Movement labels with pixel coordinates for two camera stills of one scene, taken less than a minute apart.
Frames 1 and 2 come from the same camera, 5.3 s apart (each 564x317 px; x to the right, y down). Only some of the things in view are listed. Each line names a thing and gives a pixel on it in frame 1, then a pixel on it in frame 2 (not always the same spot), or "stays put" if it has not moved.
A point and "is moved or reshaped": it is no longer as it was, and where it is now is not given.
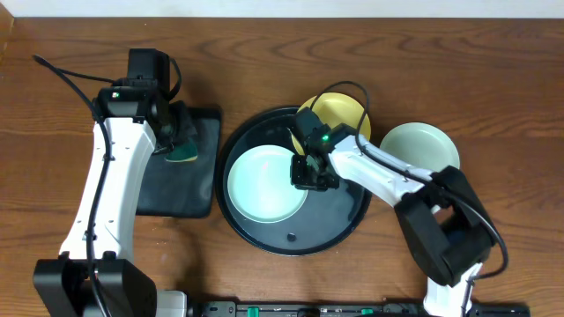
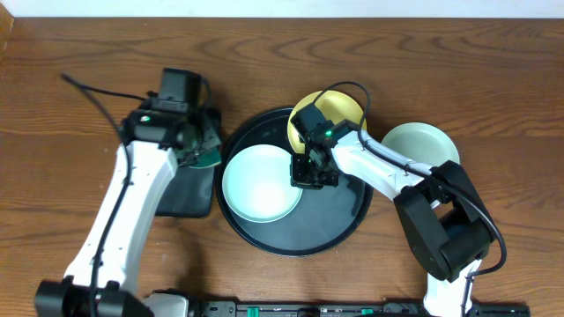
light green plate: x=421 y=145 stays put
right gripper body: x=317 y=176 stays put
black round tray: x=326 y=218 stays put
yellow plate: x=334 y=108 is moved or reshaped
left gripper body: x=180 y=133 -> x=207 y=135
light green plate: x=259 y=184 stays put
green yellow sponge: x=184 y=152 is moved or reshaped
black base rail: x=256 y=308 stays put
